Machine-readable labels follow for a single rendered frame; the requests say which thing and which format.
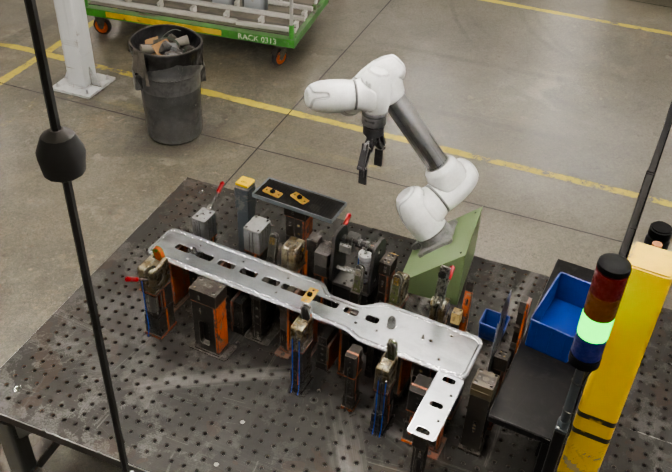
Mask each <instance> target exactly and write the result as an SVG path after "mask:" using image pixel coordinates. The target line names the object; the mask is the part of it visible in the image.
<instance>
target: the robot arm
mask: <svg viewBox="0 0 672 472"><path fill-rule="evenodd" d="M405 74H406V68H405V65H404V64H403V62H402V61H401V60H400V59H399V58H398V57H397V56H395V55H393V54H390V55H384V56H381V57H379V58H377V59H375V60H374V61H372V62H371V63H370V64H368V65H367V66H366V67H364V68H363V69H362V70H361V71H360V72H359V73H358V74H357V75H356V76H355V77H354V78H353V79H352V80H346V79H329V80H321V81H317V82H314V83H312V84H310V85H309V86H308V87H307V88H306V90H305V93H304V99H305V103H306V105H307V106H308V108H309V109H311V110H313V111H317V112H324V113H341V114H342V115H345V116H354V115H357V114H358V113H359V112H360V111H362V119H361V122H362V124H363V134H364V135H365V136H366V140H365V143H362V148H361V153H360V157H359V161H358V165H357V170H359V178H358V183H360V184H363V185H366V184H367V170H368V168H366V167H367V164H368V161H369V158H370V155H371V153H372V152H373V151H374V148H375V146H376V147H377V148H375V157H374V165H377V166H380V167H381V166H382V159H383V150H385V149H386V147H384V146H385V145H386V141H385V136H384V127H385V125H386V124H387V115H388V113H389V115H390V116H391V118H392V119H393V121H394V122H395V123H396V125H397V126H398V128H399V129H400V131H401V132H402V134H403V135H404V136H405V138H406V139H407V141H408V142H409V144H410V145H411V146H412V148H413V149H414V151H415V152H416V154H417V155H418V157H419V158H420V159H421V161H422V162H423V164H424V165H425V167H426V173H425V176H426V178H427V182H428V184H427V185H426V186H425V187H422V188H421V187H419V186H411V187H408V188H406V189H404V190H403V191H402V192H401V193H400V194H399V195H398V197H397V199H396V208H397V211H398V214H399V216H400V219H401V220H402V222H403V223H404V225H405V226H406V228H407V229H408V230H409V231H410V233H411V234H412V235H413V236H414V237H415V238H416V239H417V240H418V241H416V242H415V243H414V244H412V246H411V247H412V249H413V250H417V249H420V251H419V253H418V257H419V258H421V257H423V256H425V255H426V254H428V253H430V252H433V251H435V250H437V249H439V248H441V247H443V246H446V245H449V244H451V243H452V241H453V239H452V238H453V234H454V231H455V227H456V225H457V223H458V221H457V220H456V219H454V220H452V221H450V222H447V221H446V220H445V219H444V218H445V216H446V215H447V213H448V212H449V211H450V210H451V209H453V208H454V207H456V206H457V205H458V204H459V203H461V202H462V201H463V200H464V199H465V198H466V197H467V196H468V195H469V194H470V193H471V192H472V190H473V189H474V187H475V186H476V184H477V182H478V176H479V174H478V171H477V169H476V168H475V166H474V165H473V164H472V163H471V162H470V161H468V160H466V159H463V158H458V159H456V158H455V157H454V156H451V155H445V153H444V152H443V150H442V149H441V147H440V146H439V145H438V143H437V142H436V140H435V139H434V137H433V136H432V134H431V133H430V131H429V130H428V128H427V127H426V125H425V124H424V122H423V121H422V119H421V117H420V116H419V114H418V113H417V111H416V110H415V108H414V107H413V105H412V104H411V102H410V101H409V99H408V98H407V96H406V95H405V93H404V92H405V88H404V84H403V80H402V79H403V78H404V77H405ZM369 148H371V149H369Z"/></svg>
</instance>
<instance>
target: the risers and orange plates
mask: <svg viewBox="0 0 672 472"><path fill-rule="evenodd" d="M226 290H227V298H226V311H227V327H228V328H230V329H232V331H234V332H236V333H239V334H241V335H244V334H245V333H246V331H247V330H248V329H249V328H250V327H251V325H252V311H251V298H250V295H249V294H247V293H245V292H242V291H239V290H237V289H234V288H232V287H229V286H227V285H226ZM339 341H340V333H339V331H338V328H336V327H333V326H330V325H328V324H326V326H325V327H324V329H323V330H322V331H321V333H320V334H319V335H318V343H317V361H316V367H317V368H319V369H322V370H324V371H326V370H327V371H328V370H329V369H330V367H331V366H332V365H333V363H334V362H335V360H336V359H337V357H338V356H339ZM378 352H379V350H378V349H375V348H372V347H370V346H367V354H366V366H365V371H364V373H365V374H364V376H366V377H369V378H371V377H372V376H373V374H374V372H375V368H376V365H377V364H378Z"/></svg>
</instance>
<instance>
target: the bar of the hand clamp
mask: <svg viewBox="0 0 672 472"><path fill-rule="evenodd" d="M450 272H451V267H448V266H445V265H442V266H441V267H440V271H439V273H438V281H437V286H436V291H435V296H434V301H433V306H435V305H436V300H437V298H438V296H439V297H442V299H441V304H440V309H442V305H443V302H444V300H445V296H446V291H447V286H448V281H449V277H450Z"/></svg>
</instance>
